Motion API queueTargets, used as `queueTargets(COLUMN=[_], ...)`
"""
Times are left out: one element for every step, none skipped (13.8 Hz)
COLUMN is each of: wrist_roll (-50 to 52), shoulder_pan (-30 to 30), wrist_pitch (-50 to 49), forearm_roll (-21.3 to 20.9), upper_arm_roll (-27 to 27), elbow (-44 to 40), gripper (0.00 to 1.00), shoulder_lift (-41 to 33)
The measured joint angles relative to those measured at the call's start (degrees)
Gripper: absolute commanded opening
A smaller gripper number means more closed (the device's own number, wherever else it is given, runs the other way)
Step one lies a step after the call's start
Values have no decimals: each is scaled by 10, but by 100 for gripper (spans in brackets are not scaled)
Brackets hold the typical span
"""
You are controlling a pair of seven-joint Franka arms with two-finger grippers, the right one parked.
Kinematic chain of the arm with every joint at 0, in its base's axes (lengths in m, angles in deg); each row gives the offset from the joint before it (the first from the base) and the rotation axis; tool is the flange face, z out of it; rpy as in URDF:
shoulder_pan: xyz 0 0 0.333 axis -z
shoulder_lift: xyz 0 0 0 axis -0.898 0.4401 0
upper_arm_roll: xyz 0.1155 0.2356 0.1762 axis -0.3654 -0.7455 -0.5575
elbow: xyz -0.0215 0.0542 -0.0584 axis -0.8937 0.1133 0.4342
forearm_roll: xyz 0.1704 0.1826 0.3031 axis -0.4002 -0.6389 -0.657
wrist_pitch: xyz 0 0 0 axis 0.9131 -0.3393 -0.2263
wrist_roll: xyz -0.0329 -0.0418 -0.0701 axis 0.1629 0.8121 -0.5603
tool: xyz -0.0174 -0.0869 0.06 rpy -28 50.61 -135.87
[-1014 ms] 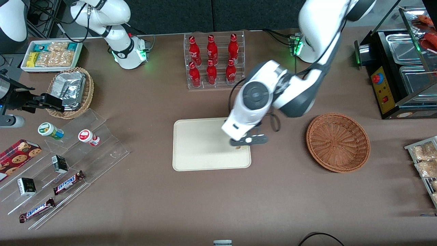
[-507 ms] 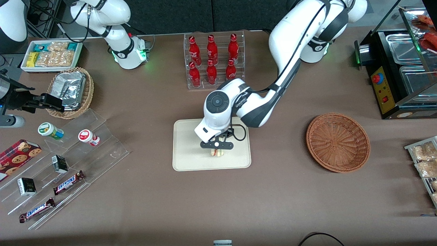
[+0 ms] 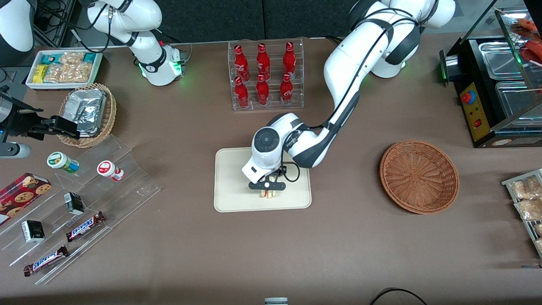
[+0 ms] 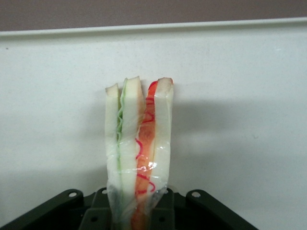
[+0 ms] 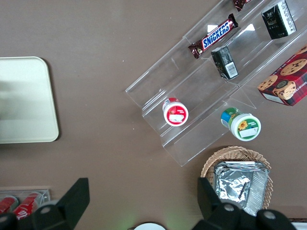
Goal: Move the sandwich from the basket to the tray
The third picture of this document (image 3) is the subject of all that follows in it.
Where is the orange fried food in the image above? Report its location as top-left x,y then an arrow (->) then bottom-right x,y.
510,17 -> 542,64

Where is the light wicker basket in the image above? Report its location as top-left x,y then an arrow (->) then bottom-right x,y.
57,83 -> 117,148

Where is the brown wicker basket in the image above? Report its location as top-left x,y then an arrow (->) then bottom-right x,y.
379,140 -> 460,215

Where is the steel food pan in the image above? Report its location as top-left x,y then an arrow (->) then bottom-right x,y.
495,80 -> 542,117
478,40 -> 528,80

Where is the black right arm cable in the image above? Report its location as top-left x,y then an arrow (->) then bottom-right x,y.
36,0 -> 127,53

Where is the red tartan cookie box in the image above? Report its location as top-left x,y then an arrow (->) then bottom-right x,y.
0,172 -> 52,226

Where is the black small carton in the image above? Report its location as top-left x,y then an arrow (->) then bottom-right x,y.
21,220 -> 45,243
64,192 -> 85,216

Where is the black equipment rack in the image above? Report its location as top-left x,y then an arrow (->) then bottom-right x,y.
34,0 -> 79,47

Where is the black food warmer cabinet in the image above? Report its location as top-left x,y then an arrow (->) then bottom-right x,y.
439,0 -> 542,148

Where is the white snack tray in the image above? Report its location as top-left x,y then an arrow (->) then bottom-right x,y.
25,50 -> 103,90

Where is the black looped cable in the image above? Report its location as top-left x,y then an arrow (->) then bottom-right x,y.
369,288 -> 428,305

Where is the clear acrylic stepped display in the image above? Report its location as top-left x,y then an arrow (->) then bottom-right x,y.
0,135 -> 161,285

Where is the red lid yogurt cup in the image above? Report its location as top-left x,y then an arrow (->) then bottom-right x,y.
97,160 -> 124,182

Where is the clear acrylic bottle rack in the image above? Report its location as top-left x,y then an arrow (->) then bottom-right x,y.
228,37 -> 305,111

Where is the red cola bottle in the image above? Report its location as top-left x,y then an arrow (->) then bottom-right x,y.
256,74 -> 270,105
256,43 -> 271,81
283,41 -> 296,79
234,44 -> 250,82
234,76 -> 249,108
280,73 -> 293,105

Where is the green lid yogurt cup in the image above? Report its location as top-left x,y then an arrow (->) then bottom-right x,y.
47,151 -> 80,174

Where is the brown snickers bar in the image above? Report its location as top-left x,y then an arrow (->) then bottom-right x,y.
23,245 -> 69,277
66,211 -> 106,243

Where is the cream plastic tray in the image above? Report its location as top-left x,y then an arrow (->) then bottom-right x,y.
214,147 -> 312,213

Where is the grey wire snack tray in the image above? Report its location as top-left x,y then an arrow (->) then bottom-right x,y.
502,169 -> 542,259

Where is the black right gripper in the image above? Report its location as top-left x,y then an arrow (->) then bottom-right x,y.
0,95 -> 81,141

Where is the aluminium foil container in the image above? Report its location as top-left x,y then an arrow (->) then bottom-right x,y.
63,88 -> 107,138

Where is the clear nut snack bag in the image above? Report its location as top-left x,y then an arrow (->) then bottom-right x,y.
44,64 -> 92,83
59,52 -> 85,65

